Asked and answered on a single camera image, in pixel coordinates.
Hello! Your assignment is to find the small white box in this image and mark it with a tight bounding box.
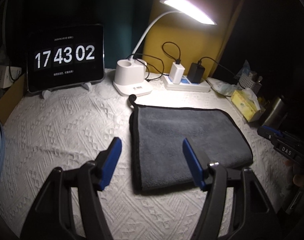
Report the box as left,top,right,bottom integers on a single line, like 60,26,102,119
0,65,22,88

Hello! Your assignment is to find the brown cardboard box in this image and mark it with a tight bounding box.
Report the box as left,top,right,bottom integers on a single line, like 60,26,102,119
0,74,25,125

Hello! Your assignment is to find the mustard yellow curtain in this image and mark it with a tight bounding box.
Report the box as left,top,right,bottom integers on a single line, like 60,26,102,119
143,0,245,77

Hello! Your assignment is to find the pack of wet wipes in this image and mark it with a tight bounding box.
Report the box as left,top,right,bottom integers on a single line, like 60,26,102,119
206,77,239,96

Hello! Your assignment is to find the white power strip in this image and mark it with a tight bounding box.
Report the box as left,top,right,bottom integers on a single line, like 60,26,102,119
161,75,211,93

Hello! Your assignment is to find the black lamp cable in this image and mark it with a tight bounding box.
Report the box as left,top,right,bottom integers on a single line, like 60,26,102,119
126,52,169,82

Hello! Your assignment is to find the yellow tissue box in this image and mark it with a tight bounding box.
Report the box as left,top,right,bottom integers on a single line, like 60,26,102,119
231,88,265,122

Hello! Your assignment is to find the black power adapter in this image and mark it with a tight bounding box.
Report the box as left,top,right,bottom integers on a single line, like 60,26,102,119
187,61,205,83

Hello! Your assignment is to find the steel thermos tumbler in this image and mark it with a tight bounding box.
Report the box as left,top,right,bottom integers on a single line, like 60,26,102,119
262,97,285,128

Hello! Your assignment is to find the white tablet stand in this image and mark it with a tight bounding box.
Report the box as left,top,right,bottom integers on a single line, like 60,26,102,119
40,81,93,100

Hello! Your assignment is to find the purple and grey microfibre towel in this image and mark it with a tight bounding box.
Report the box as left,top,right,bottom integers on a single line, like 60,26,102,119
128,94,253,191

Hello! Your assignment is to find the white textured table cloth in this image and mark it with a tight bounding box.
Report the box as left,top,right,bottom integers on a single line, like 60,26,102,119
0,69,289,239

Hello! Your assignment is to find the black tablet showing clock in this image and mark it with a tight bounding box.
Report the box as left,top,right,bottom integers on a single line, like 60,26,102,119
27,24,105,93

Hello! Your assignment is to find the white USB charger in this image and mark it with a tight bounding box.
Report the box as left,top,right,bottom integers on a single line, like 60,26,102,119
169,62,185,85

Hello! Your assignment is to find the black white-charger cable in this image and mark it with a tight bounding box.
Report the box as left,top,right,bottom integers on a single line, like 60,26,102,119
162,41,182,65

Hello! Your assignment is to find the black adapter cable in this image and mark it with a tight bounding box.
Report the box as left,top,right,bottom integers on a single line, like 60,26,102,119
197,56,239,78

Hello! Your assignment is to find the person's right hand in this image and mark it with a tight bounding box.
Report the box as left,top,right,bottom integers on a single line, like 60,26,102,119
285,160,304,188

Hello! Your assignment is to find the white perforated storage basket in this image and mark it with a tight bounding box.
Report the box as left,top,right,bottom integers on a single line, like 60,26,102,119
238,73,262,95

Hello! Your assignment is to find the dark teal curtain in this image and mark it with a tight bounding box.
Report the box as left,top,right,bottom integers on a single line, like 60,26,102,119
103,0,153,69

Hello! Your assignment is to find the white LED desk lamp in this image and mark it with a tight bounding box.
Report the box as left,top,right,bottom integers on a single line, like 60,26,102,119
113,0,218,98

